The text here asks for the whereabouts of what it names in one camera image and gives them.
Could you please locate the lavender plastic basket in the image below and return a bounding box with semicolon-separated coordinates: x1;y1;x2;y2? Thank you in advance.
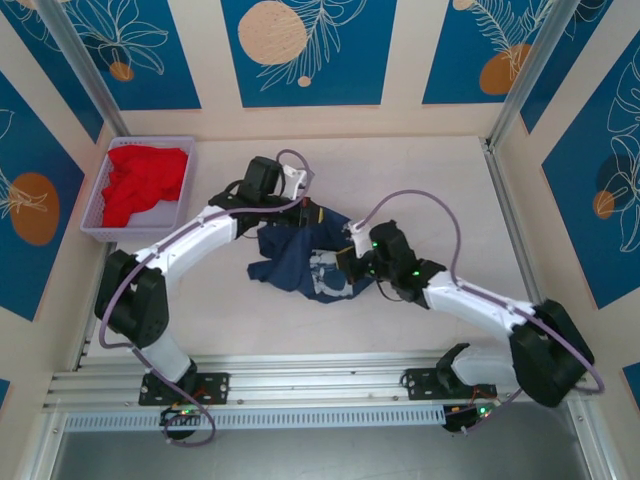
79;135;197;245

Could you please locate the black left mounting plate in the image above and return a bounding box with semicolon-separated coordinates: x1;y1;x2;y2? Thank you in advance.
138;372;231;407

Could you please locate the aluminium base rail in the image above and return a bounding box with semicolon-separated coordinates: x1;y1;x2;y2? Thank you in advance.
42;351;594;415

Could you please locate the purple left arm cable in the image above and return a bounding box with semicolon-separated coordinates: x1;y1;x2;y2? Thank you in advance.
97;148;316;448

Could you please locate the aluminium side rail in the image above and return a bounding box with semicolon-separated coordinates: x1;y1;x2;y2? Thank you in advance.
480;137;564;361
69;242;119;372

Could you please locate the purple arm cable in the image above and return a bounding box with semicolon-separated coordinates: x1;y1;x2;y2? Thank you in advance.
352;189;606;436
97;148;316;448

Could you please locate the red cloth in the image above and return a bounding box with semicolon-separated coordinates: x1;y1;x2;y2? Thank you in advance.
101;144;190;229

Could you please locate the black mounting plate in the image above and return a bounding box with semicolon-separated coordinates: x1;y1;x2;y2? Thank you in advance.
399;367;499;401
138;372;231;407

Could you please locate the white slotted cable duct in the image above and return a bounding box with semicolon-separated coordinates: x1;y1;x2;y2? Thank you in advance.
64;405;446;432

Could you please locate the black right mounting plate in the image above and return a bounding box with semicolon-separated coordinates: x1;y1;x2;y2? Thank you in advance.
399;367;499;401

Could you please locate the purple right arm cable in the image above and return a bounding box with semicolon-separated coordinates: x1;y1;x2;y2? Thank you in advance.
352;189;606;436

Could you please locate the aluminium frame bar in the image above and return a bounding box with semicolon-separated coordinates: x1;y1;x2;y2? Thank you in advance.
12;412;69;480
567;399;619;480

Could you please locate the navy blue t-shirt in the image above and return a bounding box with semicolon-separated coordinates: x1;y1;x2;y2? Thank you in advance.
246;207;386;304

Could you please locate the aluminium corner post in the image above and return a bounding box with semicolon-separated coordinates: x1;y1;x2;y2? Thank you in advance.
32;0;132;140
487;0;591;149

